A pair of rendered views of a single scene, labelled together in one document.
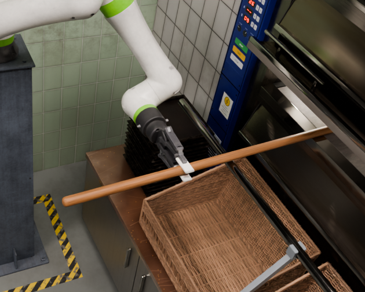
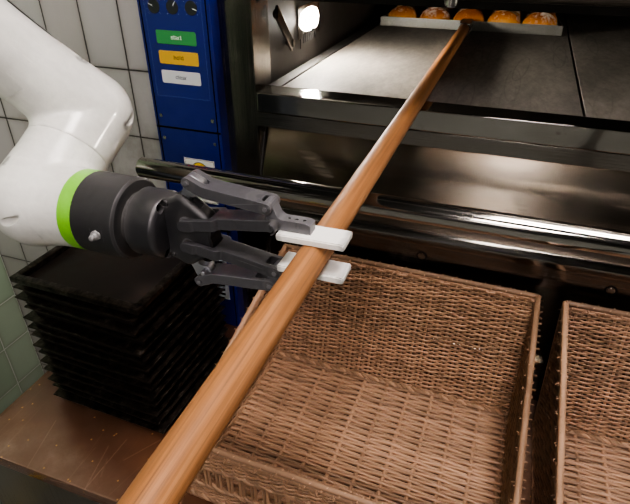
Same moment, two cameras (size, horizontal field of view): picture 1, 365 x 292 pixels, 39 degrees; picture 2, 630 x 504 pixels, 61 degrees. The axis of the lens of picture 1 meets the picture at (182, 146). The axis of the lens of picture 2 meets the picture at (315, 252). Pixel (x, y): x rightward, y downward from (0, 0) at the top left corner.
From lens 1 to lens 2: 1.18 m
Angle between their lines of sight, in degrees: 27
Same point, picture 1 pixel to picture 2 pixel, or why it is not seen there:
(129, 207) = not seen: hidden behind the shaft
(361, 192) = (579, 131)
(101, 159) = (13, 432)
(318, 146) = (441, 114)
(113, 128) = not seen: outside the picture
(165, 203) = not seen: hidden behind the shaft
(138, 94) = (31, 162)
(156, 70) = (45, 71)
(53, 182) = not seen: outside the picture
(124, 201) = (124, 476)
